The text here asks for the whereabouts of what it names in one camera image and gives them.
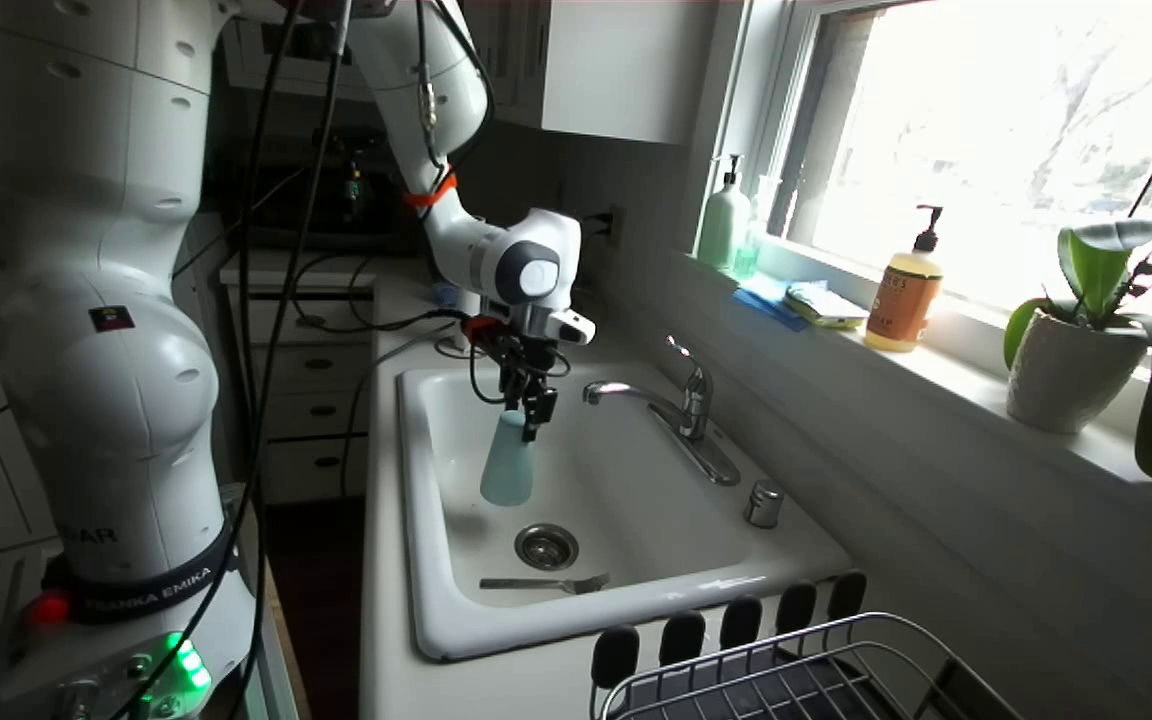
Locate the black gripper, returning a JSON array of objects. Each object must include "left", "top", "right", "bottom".
[{"left": 472, "top": 308, "right": 572, "bottom": 443}]

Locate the teal plastic cup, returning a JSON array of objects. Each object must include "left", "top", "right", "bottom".
[{"left": 477, "top": 404, "right": 540, "bottom": 511}]

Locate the robot base stand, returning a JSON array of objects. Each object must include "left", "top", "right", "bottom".
[{"left": 0, "top": 571, "right": 308, "bottom": 720}]

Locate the white enamel sink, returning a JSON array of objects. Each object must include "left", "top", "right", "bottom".
[{"left": 354, "top": 349, "right": 873, "bottom": 720}]

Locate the metal sink drain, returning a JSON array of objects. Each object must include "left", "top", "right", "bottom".
[{"left": 513, "top": 522, "right": 582, "bottom": 571}]

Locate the chrome sink hole cap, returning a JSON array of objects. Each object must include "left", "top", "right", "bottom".
[{"left": 742, "top": 477, "right": 788, "bottom": 531}]

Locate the chrome faucet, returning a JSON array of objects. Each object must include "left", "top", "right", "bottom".
[{"left": 578, "top": 334, "right": 746, "bottom": 491}]

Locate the metal fork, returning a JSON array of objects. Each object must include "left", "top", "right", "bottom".
[{"left": 477, "top": 567, "right": 612, "bottom": 602}]

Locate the grey drawer cabinet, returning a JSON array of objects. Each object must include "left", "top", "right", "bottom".
[{"left": 217, "top": 254, "right": 389, "bottom": 509}]

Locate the blue cloth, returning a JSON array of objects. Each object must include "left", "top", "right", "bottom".
[{"left": 730, "top": 274, "right": 806, "bottom": 324}]

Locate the green soap pump bottle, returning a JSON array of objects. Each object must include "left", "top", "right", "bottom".
[{"left": 694, "top": 151, "right": 757, "bottom": 280}]

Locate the black pegged drying tray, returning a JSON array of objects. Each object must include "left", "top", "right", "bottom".
[{"left": 588, "top": 567, "right": 873, "bottom": 695}]

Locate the yellow green sponge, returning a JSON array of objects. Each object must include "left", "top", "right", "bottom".
[{"left": 780, "top": 275, "right": 873, "bottom": 334}]

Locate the amber soap pump bottle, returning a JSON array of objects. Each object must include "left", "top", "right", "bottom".
[{"left": 865, "top": 199, "right": 947, "bottom": 358}]

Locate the green lit control box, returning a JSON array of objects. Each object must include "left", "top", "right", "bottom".
[{"left": 130, "top": 630, "right": 221, "bottom": 713}]

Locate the white plant pot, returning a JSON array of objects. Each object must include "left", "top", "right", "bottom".
[{"left": 1005, "top": 303, "right": 1152, "bottom": 440}]

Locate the white framed window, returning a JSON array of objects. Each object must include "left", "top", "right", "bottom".
[{"left": 730, "top": 0, "right": 1152, "bottom": 334}]

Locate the green orchid plant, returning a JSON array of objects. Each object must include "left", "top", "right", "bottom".
[{"left": 995, "top": 113, "right": 1152, "bottom": 483}]

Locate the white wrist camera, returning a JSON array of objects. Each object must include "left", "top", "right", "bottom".
[{"left": 540, "top": 303, "right": 600, "bottom": 351}]

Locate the white wall cabinet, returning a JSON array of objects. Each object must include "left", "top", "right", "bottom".
[{"left": 491, "top": 0, "right": 719, "bottom": 147}]

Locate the white wire dish rack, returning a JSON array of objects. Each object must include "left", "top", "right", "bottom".
[{"left": 591, "top": 609, "right": 1027, "bottom": 720}]

